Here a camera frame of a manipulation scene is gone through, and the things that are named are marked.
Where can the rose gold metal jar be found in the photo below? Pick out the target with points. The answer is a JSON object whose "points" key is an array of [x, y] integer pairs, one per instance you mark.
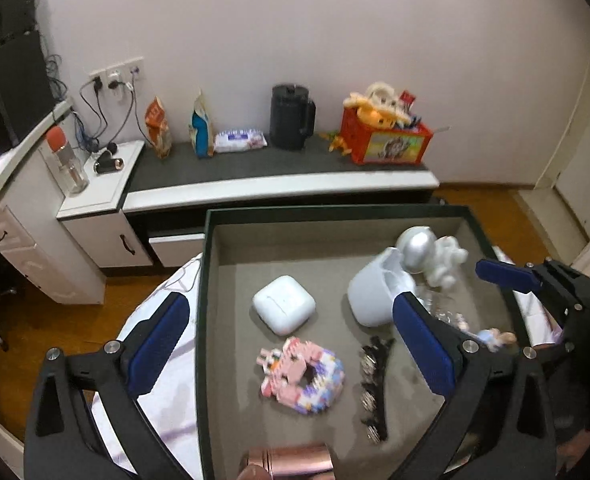
{"points": [[292, 462]]}

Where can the person's left hand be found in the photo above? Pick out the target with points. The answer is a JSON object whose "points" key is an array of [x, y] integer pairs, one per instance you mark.
{"points": [[253, 473]]}

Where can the black hair clip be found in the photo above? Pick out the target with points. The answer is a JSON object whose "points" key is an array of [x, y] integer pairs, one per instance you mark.
{"points": [[373, 390]]}

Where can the small black speaker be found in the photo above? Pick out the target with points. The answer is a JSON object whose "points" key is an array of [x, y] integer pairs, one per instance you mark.
{"points": [[10, 15]]}

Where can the black kettle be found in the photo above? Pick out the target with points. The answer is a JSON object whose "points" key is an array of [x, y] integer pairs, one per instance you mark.
{"points": [[290, 117]]}

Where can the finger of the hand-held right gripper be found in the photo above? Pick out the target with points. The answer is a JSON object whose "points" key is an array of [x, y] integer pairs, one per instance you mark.
{"points": [[505, 275]]}

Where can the white wet wipes packet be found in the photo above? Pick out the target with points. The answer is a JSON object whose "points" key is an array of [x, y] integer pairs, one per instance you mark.
{"points": [[240, 140]]}

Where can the white astronaut figurine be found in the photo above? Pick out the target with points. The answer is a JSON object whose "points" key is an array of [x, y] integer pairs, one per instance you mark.
{"points": [[425, 255]]}

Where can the person's right hand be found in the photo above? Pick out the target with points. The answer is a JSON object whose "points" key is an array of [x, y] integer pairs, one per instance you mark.
{"points": [[572, 457]]}

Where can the clear glass bottle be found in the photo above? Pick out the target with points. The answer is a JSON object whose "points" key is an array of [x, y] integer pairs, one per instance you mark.
{"points": [[70, 172]]}

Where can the pink building block toy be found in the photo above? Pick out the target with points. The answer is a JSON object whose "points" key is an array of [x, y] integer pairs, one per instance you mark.
{"points": [[302, 375]]}

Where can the red-tipped microphone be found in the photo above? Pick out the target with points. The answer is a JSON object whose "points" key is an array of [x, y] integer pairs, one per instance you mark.
{"points": [[56, 142]]}

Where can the red toy storage box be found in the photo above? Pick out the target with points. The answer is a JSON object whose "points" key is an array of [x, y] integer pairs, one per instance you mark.
{"points": [[387, 142]]}

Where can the black cylindrical device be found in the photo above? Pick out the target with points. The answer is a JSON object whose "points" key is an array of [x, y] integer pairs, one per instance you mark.
{"points": [[109, 163]]}

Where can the small baby doll figurine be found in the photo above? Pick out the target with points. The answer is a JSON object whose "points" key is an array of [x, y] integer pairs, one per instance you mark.
{"points": [[497, 337]]}

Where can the blue and white snack bag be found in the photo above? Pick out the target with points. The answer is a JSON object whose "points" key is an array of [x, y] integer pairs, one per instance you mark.
{"points": [[201, 127]]}

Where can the orange snack bag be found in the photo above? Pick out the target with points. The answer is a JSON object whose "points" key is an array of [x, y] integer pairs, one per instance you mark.
{"points": [[158, 127]]}

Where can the yellow and white plush toys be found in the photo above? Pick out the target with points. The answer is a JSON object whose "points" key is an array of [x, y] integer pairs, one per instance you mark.
{"points": [[380, 105]]}

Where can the low dark-topped bench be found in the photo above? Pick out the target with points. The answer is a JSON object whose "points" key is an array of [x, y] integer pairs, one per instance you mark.
{"points": [[280, 180]]}

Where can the small white earbuds case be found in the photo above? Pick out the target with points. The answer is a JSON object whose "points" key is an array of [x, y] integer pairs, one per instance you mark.
{"points": [[284, 305]]}

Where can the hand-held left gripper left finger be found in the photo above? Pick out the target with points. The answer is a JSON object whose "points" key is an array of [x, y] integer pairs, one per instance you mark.
{"points": [[159, 342]]}

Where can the white desk with drawers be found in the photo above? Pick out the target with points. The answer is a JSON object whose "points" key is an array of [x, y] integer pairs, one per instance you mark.
{"points": [[20, 230]]}

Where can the clear plastic trinket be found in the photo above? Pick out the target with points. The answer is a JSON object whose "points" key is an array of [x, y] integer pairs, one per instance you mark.
{"points": [[442, 310]]}

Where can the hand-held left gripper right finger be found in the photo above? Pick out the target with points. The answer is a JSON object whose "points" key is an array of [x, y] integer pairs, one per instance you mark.
{"points": [[425, 347]]}

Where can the dark green tray box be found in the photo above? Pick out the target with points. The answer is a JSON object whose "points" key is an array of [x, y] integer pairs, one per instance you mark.
{"points": [[325, 260]]}

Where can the large black speaker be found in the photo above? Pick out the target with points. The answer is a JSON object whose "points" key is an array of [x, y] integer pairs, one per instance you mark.
{"points": [[12, 90]]}

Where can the white wall power socket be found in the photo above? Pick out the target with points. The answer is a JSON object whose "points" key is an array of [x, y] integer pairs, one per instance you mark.
{"points": [[117, 75]]}

